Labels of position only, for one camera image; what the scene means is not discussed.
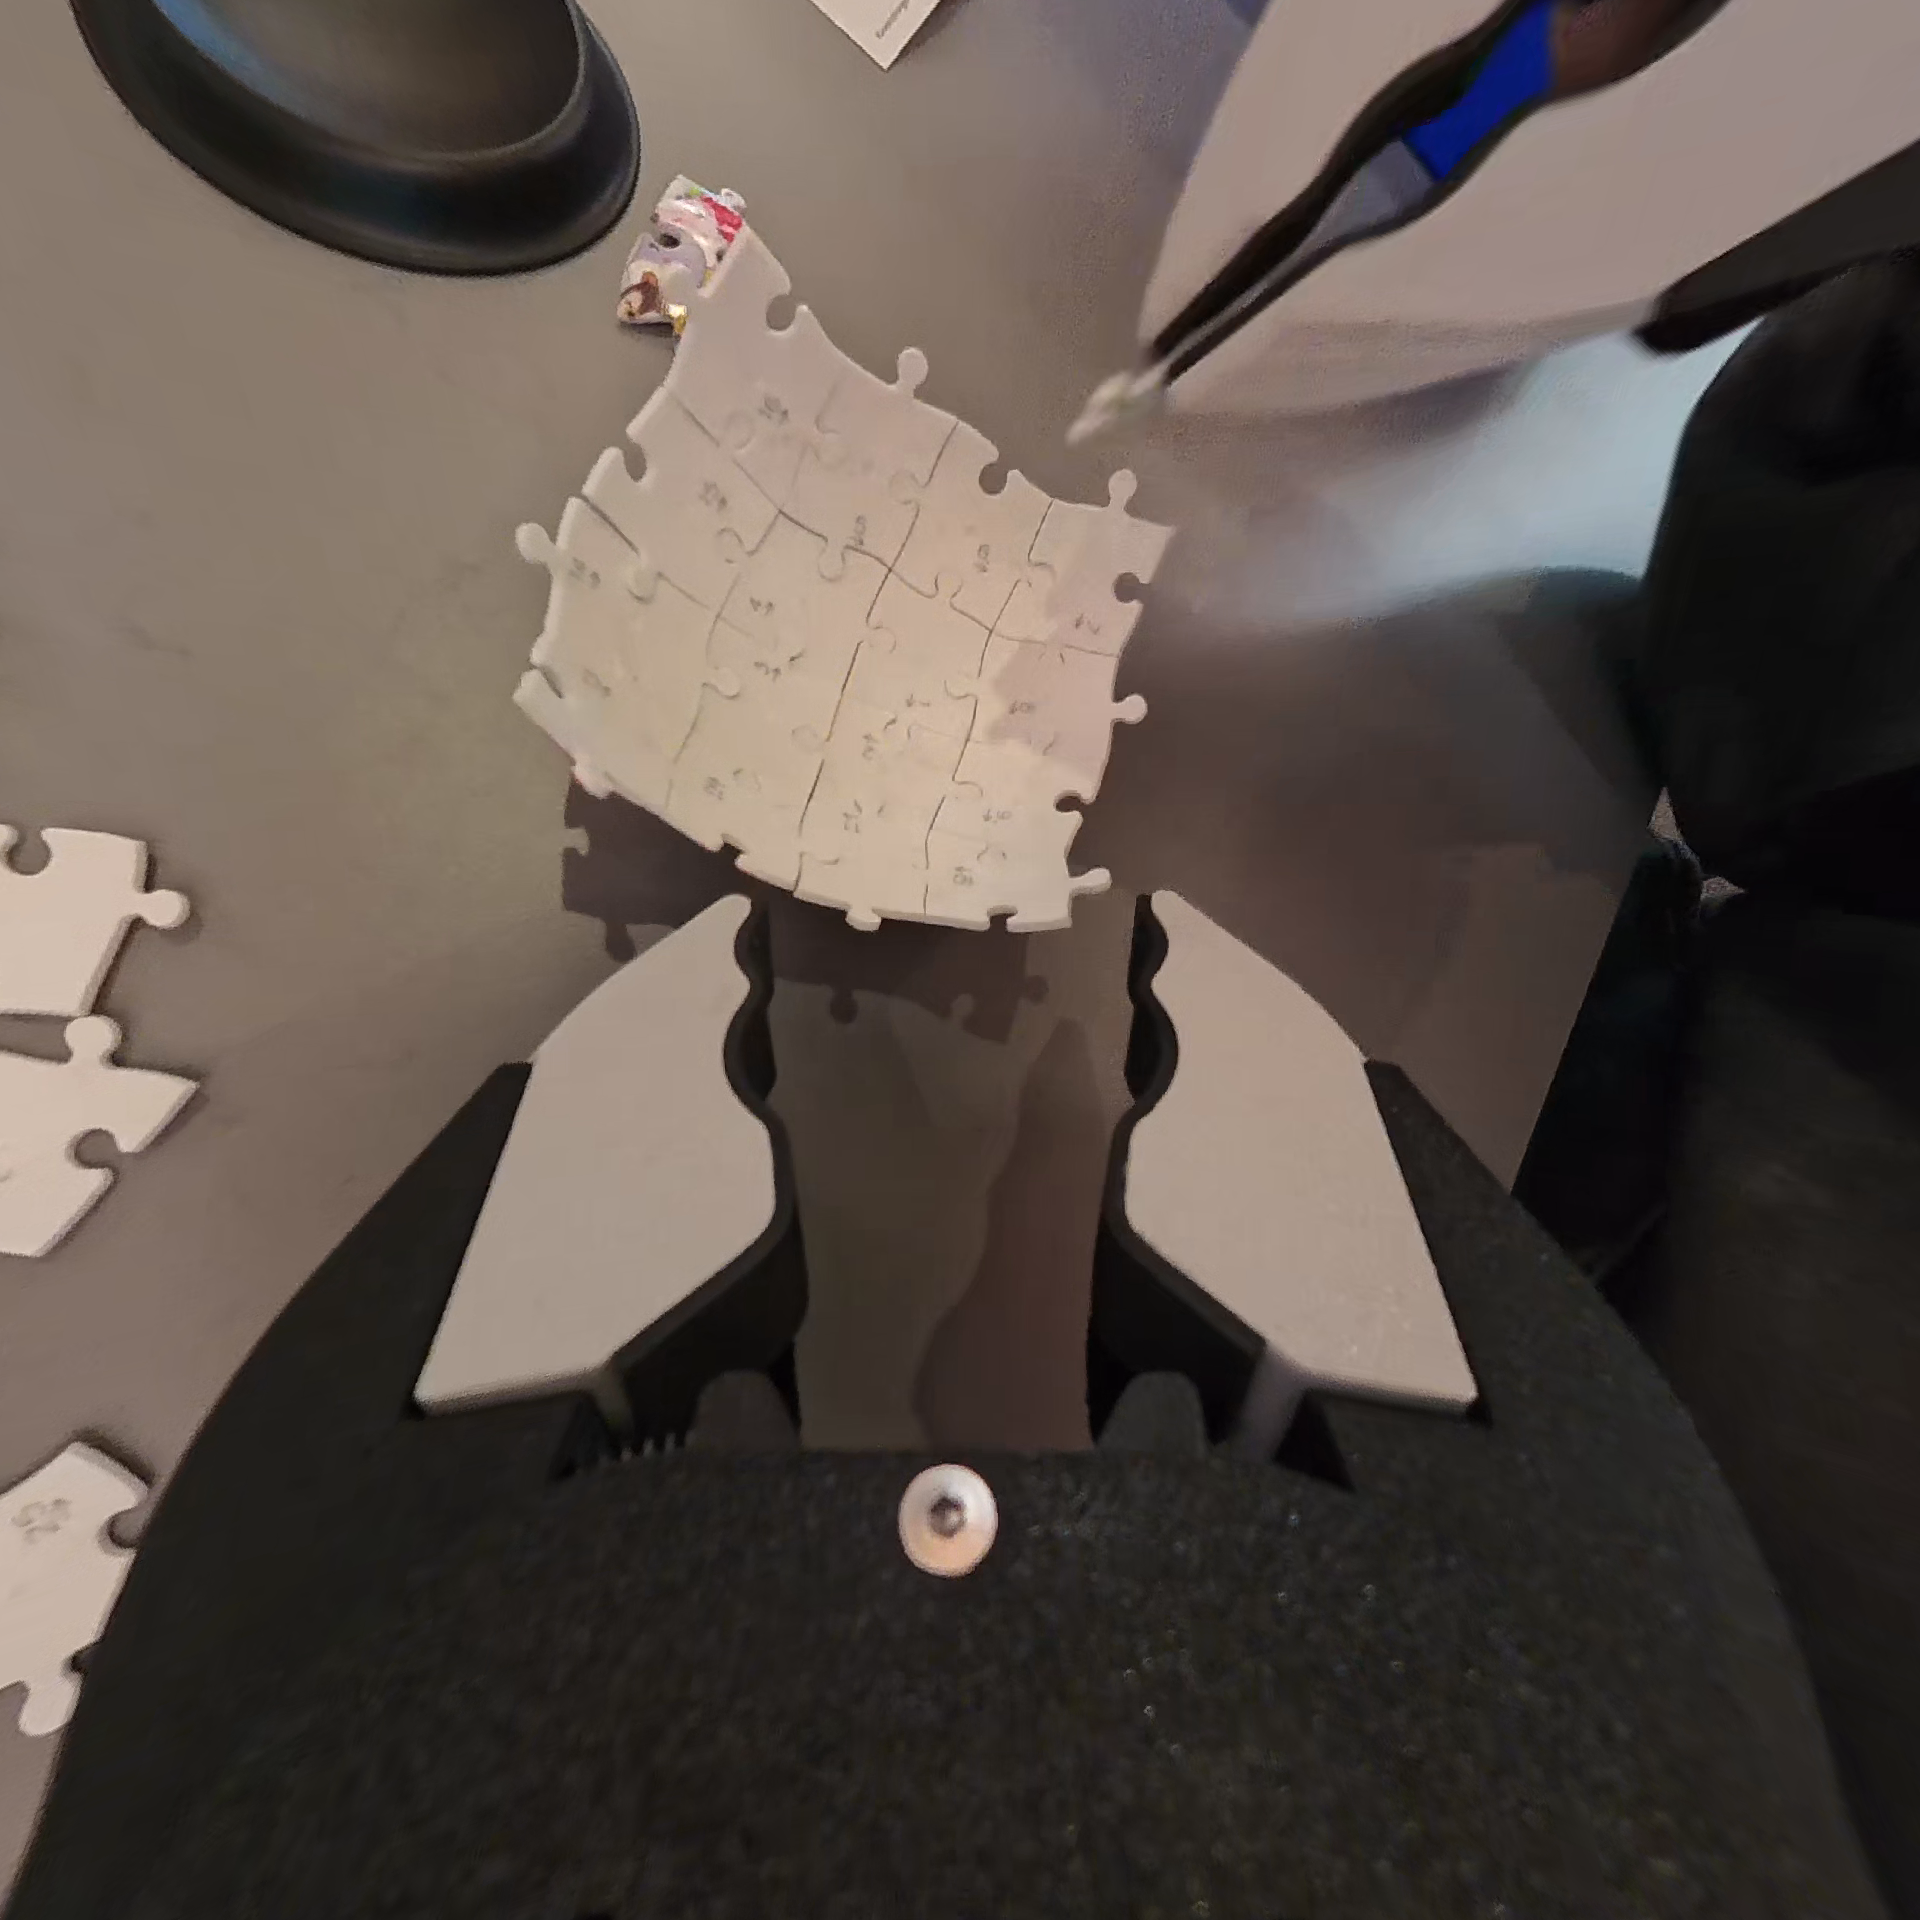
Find assembled curved puzzle ball section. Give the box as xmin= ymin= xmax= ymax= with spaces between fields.
xmin=513 ymin=176 xmax=1176 ymax=937

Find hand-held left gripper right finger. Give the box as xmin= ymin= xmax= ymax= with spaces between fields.
xmin=1087 ymin=893 xmax=1481 ymax=1481

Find black round puzzle stand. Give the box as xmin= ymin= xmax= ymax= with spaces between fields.
xmin=71 ymin=0 xmax=643 ymax=276

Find person's dark trousers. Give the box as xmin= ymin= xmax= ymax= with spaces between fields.
xmin=1514 ymin=841 xmax=1920 ymax=1920

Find pile of white puzzle pieces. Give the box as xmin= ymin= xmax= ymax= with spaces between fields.
xmin=0 ymin=822 xmax=200 ymax=1734

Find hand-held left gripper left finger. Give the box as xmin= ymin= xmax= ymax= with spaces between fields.
xmin=412 ymin=895 xmax=812 ymax=1465

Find single white puzzle piece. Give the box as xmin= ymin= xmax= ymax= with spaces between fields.
xmin=1069 ymin=367 xmax=1160 ymax=449

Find white paper instruction sheet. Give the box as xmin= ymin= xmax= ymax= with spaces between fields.
xmin=811 ymin=0 xmax=951 ymax=70

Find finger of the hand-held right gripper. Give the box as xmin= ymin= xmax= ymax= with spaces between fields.
xmin=1155 ymin=0 xmax=1920 ymax=422
xmin=1140 ymin=0 xmax=1503 ymax=363

